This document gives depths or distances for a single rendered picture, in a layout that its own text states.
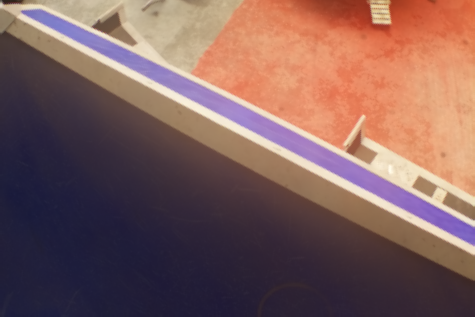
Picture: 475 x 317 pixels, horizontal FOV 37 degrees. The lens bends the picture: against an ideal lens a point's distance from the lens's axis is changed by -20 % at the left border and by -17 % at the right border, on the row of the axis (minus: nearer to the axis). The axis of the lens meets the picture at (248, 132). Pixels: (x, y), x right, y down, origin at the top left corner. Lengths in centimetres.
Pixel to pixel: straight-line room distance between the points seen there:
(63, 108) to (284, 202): 29
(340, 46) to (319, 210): 237
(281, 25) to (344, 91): 39
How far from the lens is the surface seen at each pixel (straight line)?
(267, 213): 80
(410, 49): 314
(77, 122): 91
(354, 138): 277
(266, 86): 303
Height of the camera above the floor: 247
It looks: 58 degrees down
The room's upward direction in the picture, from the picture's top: 12 degrees counter-clockwise
